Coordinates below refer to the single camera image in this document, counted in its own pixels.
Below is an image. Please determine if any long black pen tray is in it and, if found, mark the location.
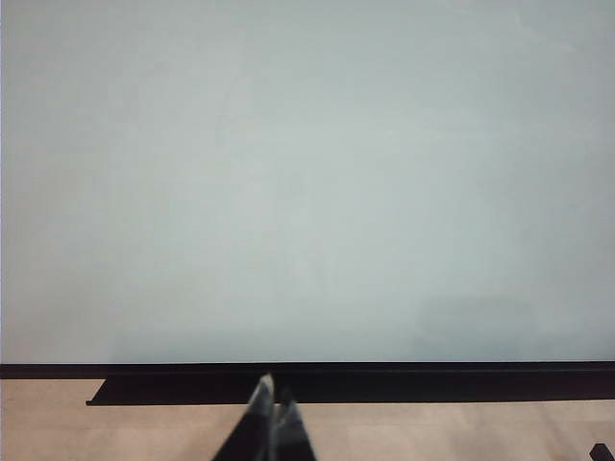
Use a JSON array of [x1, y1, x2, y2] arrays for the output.
[[85, 370, 615, 407]]

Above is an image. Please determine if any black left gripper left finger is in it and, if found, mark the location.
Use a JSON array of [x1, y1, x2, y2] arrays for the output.
[[209, 373, 276, 461]]

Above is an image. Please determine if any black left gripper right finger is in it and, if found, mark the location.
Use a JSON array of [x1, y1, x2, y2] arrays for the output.
[[275, 386, 319, 461]]

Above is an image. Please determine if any white whiteboard with black frame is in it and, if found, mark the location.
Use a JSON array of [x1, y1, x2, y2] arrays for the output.
[[0, 0, 615, 381]]

